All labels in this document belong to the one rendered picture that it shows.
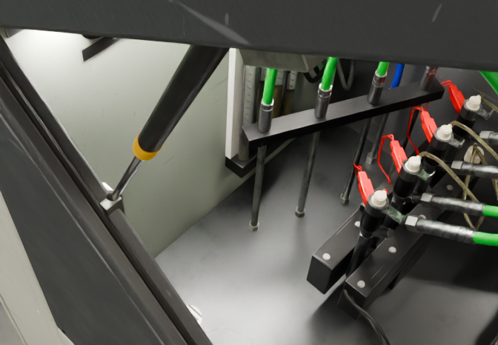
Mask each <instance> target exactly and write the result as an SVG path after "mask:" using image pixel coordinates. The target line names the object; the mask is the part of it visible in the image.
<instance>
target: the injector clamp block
mask: <svg viewBox="0 0 498 345"><path fill-rule="evenodd" d="M478 180H479V177H476V176H470V179H469V183H468V189H469V190H470V191H472V190H473V188H474V187H475V185H476V183H477V181H478ZM430 192H431V193H436V194H437V195H443V196H446V197H447V196H448V197H451V198H458V199H462V193H463V188H461V186H460V185H459V184H458V183H457V182H456V181H455V180H454V179H453V178H452V176H451V175H450V174H449V173H448V172H447V173H446V174H445V175H444V176H443V178H442V179H441V180H440V181H439V182H438V183H437V184H436V185H435V186H434V187H433V188H432V190H431V191H430ZM453 212H454V211H450V210H441V209H439V208H435V207H434V208H429V207H423V206H422V204H420V203H418V204H417V205H416V206H415V207H414V208H413V209H412V210H411V211H410V213H409V214H408V216H409V215H418V216H421V217H423V218H425V219H431V220H433V221H439V222H443V223H444V222H445V221H446V220H447V219H448V217H449V216H450V215H451V214H452V213H453ZM362 214H363V212H361V211H360V210H359V209H358V210H357V211H356V212H355V213H354V214H353V215H352V216H351V217H350V218H349V219H348V220H347V221H346V222H345V223H344V224H343V225H342V226H341V227H340V228H339V229H338V230H337V231H336V232H335V233H334V234H333V235H332V236H331V237H330V238H329V239H328V240H327V241H326V242H325V243H324V244H323V245H322V246H321V247H320V248H319V249H318V250H317V251H315V253H314V254H312V258H311V263H310V266H309V270H308V275H307V278H306V280H307V281H308V282H309V283H310V284H312V285H313V286H314V287H316V288H317V289H318V290H319V291H320V292H321V293H323V294H326V293H327V292H328V290H329V289H330V288H331V287H332V286H333V285H334V284H335V283H336V282H337V281H338V280H339V279H340V278H341V277H342V276H343V275H344V274H345V273H346V272H347V270H348V266H349V263H350V261H351V257H352V255H353V251H354V249H355V246H356V243H357V240H358V237H359V232H360V229H359V225H360V221H361V218H362ZM407 218H408V217H407ZM407 218H406V219H405V220H404V221H403V223H402V224H401V225H400V224H399V223H397V222H396V225H395V227H394V235H393V237H392V238H390V239H389V238H386V239H385V240H384V241H383V242H382V243H381V244H380V245H379V246H378V247H377V246H376V240H377V238H378V237H375V236H373V238H372V241H371V244H369V247H368V250H367V252H366V255H365V258H364V261H363V262H362V264H361V265H360V266H359V267H358V268H357V269H356V270H355V271H354V273H353V274H352V275H351V276H350V277H349V278H348V279H347V280H346V281H345V285H344V287H343V289H346V290H347V292H348V295H349V297H350V295H353V299H354V300H355V302H356V304H357V305H358V306H360V307H361V308H362V309H364V310H365V311H366V310H367V308H368V307H369V306H370V305H371V304H372V303H373V302H374V301H375V300H376V299H377V298H378V296H379V295H380V294H381V293H382V292H383V291H384V289H385V288H386V287H388V288H389V289H391V290H392V289H393V288H394V287H395V286H396V285H397V284H398V283H399V282H400V281H401V280H402V279H403V277H404V276H405V275H406V274H407V273H408V271H409V270H410V269H411V268H412V267H413V266H414V264H415V263H416V262H417V261H418V260H419V259H420V258H421V257H422V256H423V255H424V254H425V251H426V249H427V248H428V245H429V244H430V242H431V239H432V238H433V235H430V234H425V233H423V232H411V231H408V230H407V228H406V226H405V222H406V220H407ZM337 306H338V307H340V308H341V309H342V310H344V311H345V312H346V313H348V314H349V316H351V317H352V318H353V319H354V320H356V321H357V320H358V319H359V318H360V317H361V315H362V314H361V313H360V312H359V311H358V310H357V309H356V308H355V307H354V306H353V305H352V304H351V303H350V302H349V301H348V300H347V299H346V297H345V294H344V291H343V290H342V293H341V295H340V298H339V302H338V304H337Z"/></svg>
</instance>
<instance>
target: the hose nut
mask: <svg viewBox="0 0 498 345"><path fill-rule="evenodd" d="M421 218H423V217H421V216H418V215H409V216H408V218H407V220H406V222H405V226H406V228H407V230H408V231H411V232H419V231H418V230H417V228H416V224H417V221H418V220H419V219H421Z"/></svg>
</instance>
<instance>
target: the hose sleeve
mask: <svg viewBox="0 0 498 345"><path fill-rule="evenodd" d="M416 228H417V230H418V231H419V232H423V233H425V234H430V235H436V236H439V237H443V238H449V239H452V240H455V241H460V242H463V243H469V244H476V243H474V241H473V236H474V233H475V232H479V231H478V230H475V229H471V228H469V227H463V226H457V225H453V224H446V223H443V222H439V221H433V220H431V219H425V218H421V219H419V220H418V221H417V224H416Z"/></svg>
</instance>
